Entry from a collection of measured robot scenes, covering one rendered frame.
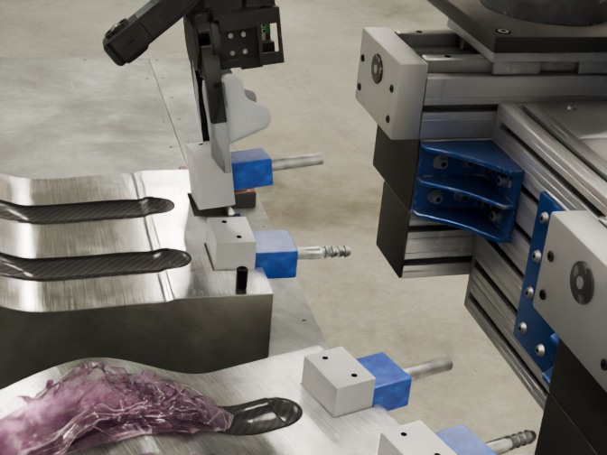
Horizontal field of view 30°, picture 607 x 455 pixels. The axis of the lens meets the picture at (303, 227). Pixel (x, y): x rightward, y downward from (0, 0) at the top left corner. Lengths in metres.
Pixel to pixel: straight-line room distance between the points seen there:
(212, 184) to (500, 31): 0.36
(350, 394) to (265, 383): 0.08
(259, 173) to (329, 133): 2.63
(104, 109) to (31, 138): 0.14
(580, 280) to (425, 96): 0.43
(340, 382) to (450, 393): 1.60
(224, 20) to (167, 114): 0.55
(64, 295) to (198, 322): 0.11
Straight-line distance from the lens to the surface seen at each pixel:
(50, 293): 0.97
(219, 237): 0.99
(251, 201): 1.31
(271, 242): 1.02
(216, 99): 1.04
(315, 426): 0.87
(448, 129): 1.29
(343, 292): 2.78
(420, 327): 2.68
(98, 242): 1.05
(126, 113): 1.58
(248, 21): 1.05
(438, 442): 0.83
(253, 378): 0.92
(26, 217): 1.11
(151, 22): 1.04
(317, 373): 0.89
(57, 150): 1.46
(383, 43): 1.30
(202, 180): 1.08
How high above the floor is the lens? 1.37
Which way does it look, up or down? 27 degrees down
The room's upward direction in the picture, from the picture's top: 5 degrees clockwise
